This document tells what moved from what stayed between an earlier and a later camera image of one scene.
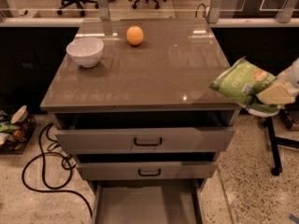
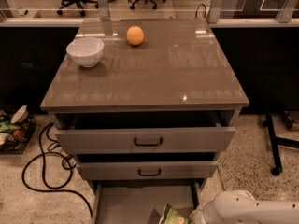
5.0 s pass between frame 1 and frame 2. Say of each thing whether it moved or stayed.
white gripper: moved
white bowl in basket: stayed
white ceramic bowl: stayed
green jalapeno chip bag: moved
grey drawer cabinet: stayed
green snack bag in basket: stayed
